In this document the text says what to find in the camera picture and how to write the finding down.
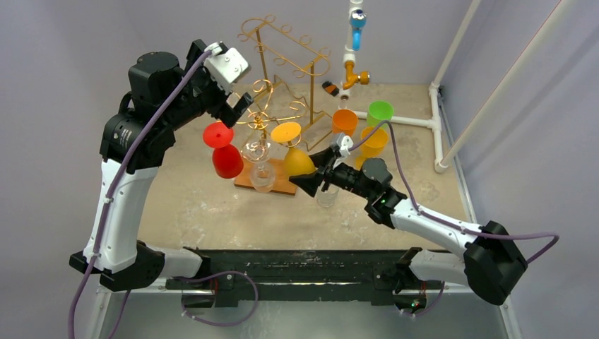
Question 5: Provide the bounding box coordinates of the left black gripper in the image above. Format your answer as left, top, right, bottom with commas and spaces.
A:
163, 40, 251, 131

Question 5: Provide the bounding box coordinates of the yellow goblet front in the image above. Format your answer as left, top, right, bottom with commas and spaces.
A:
271, 122, 316, 177

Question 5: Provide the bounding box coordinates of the yellow goblet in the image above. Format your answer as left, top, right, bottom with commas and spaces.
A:
355, 127, 389, 170
271, 122, 316, 177

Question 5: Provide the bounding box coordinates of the gold swirl wine glass rack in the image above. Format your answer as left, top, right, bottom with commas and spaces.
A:
233, 82, 306, 196

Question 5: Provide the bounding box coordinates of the clear stemmed glass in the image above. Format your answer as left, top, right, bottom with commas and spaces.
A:
242, 140, 275, 193

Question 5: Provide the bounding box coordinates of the red plastic goblet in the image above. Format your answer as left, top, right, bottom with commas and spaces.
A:
203, 121, 244, 179

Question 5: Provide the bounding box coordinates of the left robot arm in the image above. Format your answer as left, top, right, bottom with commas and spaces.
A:
69, 40, 253, 292

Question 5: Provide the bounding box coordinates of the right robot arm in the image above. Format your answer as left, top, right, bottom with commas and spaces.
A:
290, 148, 528, 305

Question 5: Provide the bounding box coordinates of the small clear tumbler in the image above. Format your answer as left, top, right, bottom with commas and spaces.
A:
316, 186, 339, 208

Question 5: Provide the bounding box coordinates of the orange plastic goblet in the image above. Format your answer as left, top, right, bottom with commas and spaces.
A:
331, 109, 359, 137

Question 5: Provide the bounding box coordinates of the yellow goblet rear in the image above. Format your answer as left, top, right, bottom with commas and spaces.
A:
355, 127, 389, 170

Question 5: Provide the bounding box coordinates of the small black orange object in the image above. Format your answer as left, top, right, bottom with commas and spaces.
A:
321, 81, 340, 97

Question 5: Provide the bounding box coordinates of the green plastic cup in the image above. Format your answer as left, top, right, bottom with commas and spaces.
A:
367, 100, 394, 127

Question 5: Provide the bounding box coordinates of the orange faucet tap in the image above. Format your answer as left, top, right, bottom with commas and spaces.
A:
342, 60, 370, 90

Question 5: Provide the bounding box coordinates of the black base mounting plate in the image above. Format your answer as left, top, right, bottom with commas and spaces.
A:
166, 249, 441, 308

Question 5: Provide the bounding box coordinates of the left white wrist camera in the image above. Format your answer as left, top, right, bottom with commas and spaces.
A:
203, 42, 251, 94

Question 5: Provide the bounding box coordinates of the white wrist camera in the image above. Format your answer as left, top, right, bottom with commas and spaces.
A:
330, 132, 354, 159
203, 42, 251, 94

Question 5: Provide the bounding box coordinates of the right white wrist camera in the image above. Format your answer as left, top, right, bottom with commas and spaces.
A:
330, 132, 354, 159

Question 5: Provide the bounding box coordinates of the gold tall wire rack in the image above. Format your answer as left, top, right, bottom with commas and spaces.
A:
238, 14, 332, 136

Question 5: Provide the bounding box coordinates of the white pvc pipe frame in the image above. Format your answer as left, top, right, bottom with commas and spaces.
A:
338, 0, 483, 174

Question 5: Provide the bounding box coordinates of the aluminium rail frame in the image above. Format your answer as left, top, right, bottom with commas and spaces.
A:
88, 275, 522, 338

